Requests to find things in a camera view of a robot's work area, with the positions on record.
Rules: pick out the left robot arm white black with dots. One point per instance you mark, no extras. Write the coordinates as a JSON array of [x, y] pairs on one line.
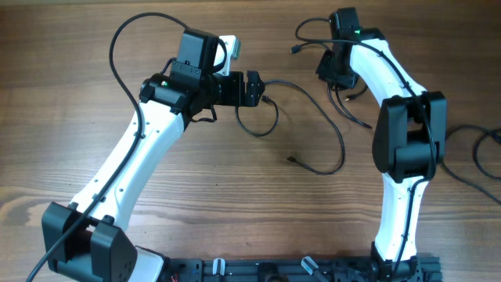
[[86, 240]]

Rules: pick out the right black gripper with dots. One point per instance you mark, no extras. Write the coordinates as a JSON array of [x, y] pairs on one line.
[[329, 66]]

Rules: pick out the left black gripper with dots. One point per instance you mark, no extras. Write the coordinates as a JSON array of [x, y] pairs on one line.
[[238, 88]]

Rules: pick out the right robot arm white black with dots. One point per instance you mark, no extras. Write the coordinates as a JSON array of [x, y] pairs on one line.
[[408, 144]]

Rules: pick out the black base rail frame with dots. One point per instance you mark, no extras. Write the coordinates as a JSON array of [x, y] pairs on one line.
[[274, 270]]

